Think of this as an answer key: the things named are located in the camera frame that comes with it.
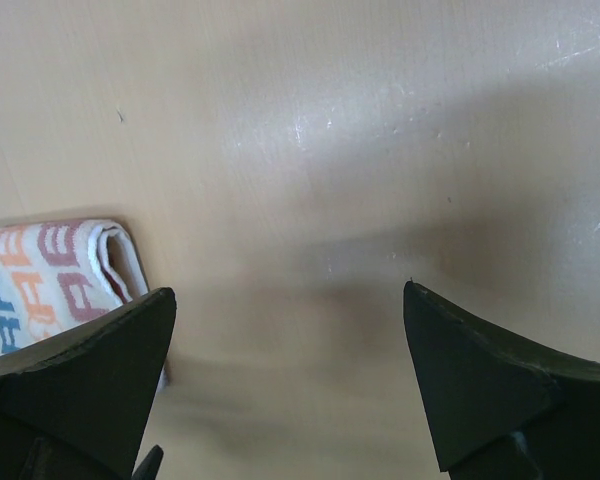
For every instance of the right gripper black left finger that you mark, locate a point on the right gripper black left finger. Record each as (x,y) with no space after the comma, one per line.
(75,406)

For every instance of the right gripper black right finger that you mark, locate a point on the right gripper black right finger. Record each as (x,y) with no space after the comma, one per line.
(499,405)

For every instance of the patterned light blue towel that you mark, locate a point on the patterned light blue towel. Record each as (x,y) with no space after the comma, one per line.
(58,275)

